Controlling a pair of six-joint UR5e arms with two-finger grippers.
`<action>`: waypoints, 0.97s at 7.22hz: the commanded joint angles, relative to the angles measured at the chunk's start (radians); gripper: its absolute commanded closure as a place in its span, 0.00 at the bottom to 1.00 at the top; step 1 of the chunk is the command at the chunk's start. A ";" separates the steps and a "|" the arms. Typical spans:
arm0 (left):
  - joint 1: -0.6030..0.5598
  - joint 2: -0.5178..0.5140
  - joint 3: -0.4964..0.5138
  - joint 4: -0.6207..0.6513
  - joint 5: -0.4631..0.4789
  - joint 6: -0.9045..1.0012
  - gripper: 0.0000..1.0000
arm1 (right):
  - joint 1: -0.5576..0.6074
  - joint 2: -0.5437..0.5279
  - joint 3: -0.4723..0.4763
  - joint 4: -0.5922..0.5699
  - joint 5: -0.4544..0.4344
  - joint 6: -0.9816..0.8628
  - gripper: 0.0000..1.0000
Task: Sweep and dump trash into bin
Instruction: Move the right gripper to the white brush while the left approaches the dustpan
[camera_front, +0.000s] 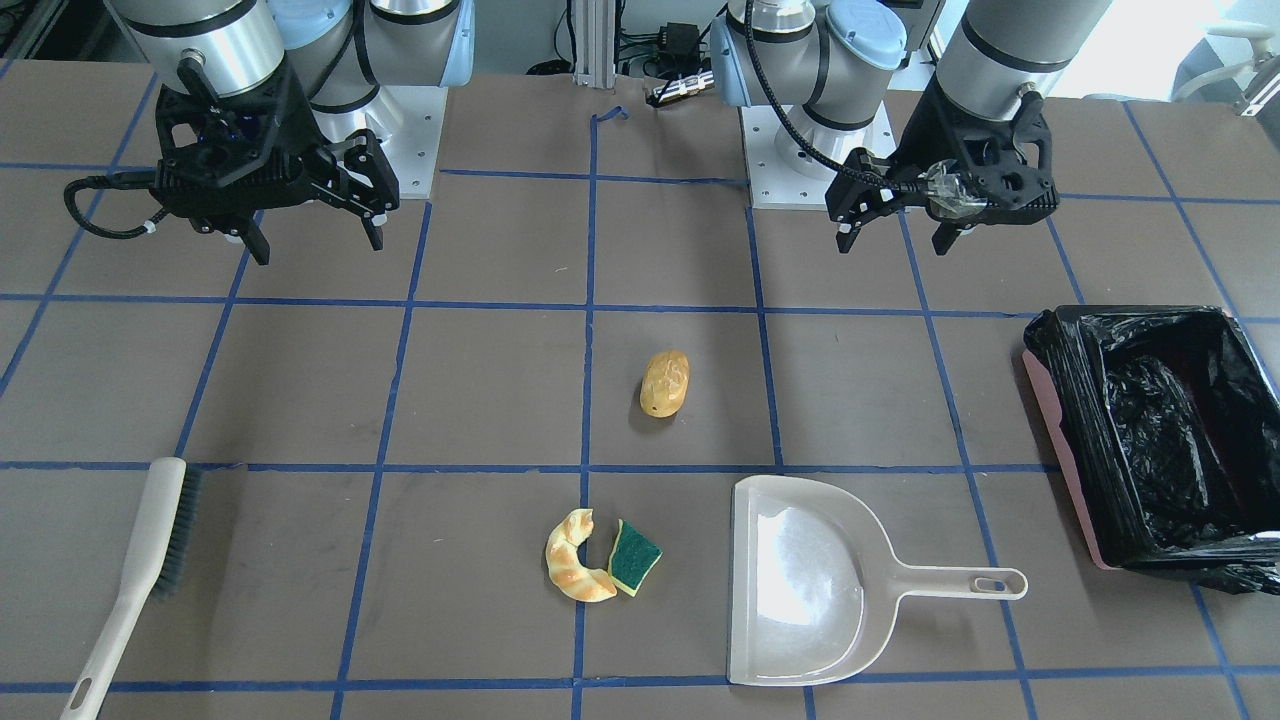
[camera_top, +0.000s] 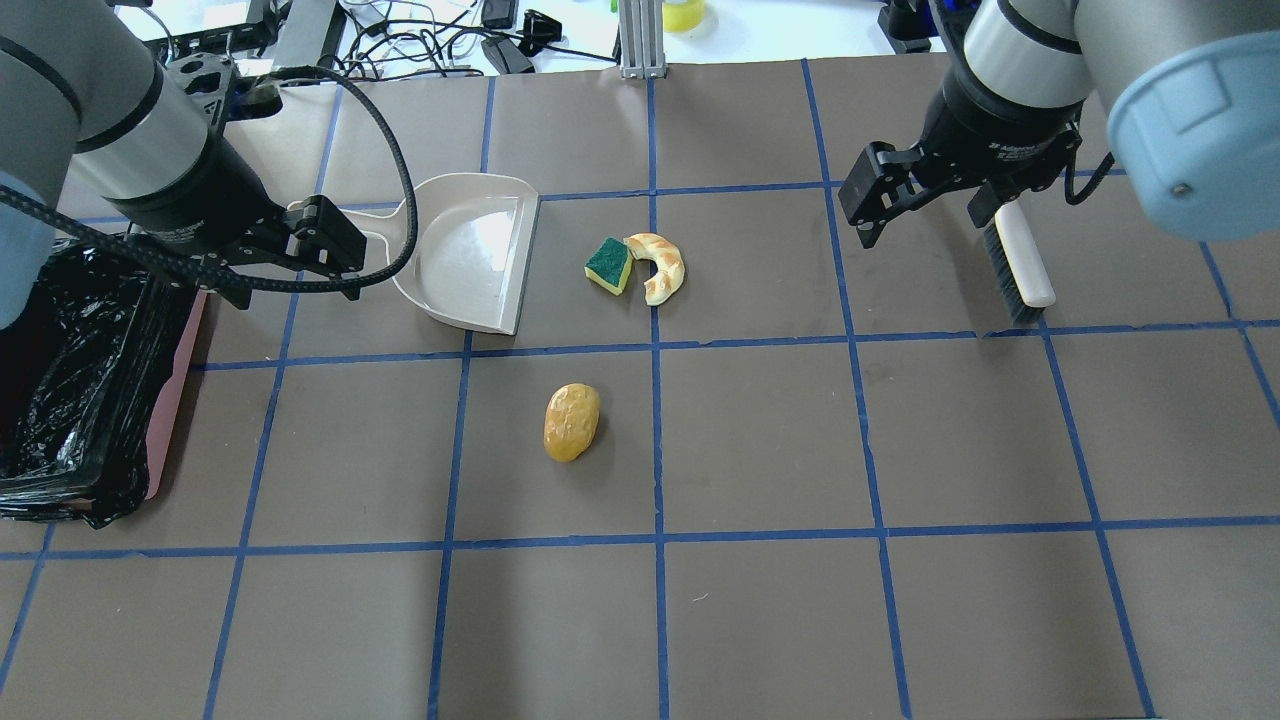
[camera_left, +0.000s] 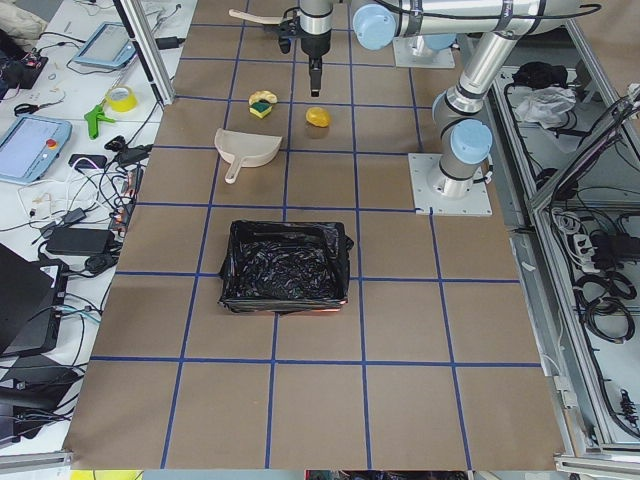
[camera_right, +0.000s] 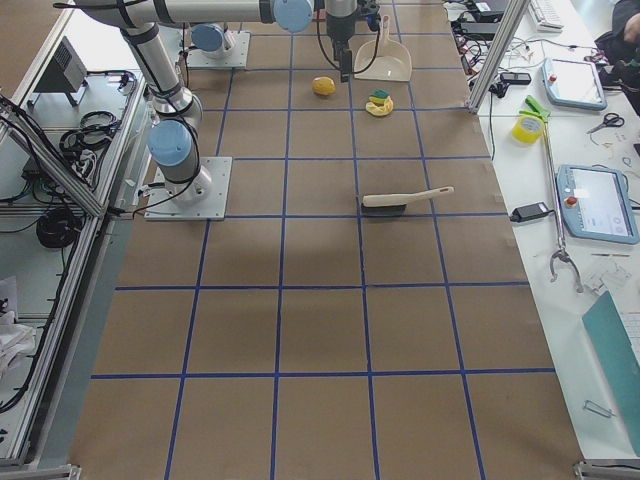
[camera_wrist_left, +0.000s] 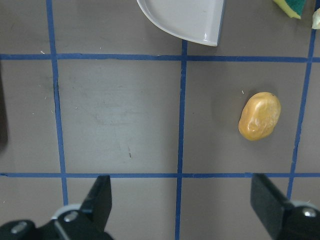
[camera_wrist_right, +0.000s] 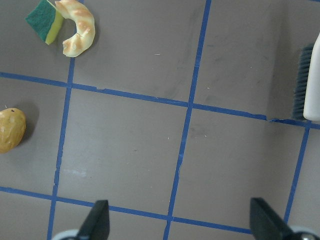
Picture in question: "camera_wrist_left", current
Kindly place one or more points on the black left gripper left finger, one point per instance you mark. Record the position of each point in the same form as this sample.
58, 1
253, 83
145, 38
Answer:
97, 205

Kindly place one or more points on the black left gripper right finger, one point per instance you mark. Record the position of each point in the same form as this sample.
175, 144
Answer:
270, 205

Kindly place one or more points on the yellow potato-shaped toy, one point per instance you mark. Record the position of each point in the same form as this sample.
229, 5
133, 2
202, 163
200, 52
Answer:
259, 116

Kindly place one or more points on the pale yellow scrap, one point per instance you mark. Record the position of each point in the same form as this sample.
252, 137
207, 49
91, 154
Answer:
316, 20

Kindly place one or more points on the beige plastic dustpan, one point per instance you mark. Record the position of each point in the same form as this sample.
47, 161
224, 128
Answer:
196, 21

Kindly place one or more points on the yellow green sponge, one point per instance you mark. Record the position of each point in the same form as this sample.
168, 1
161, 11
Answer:
292, 8

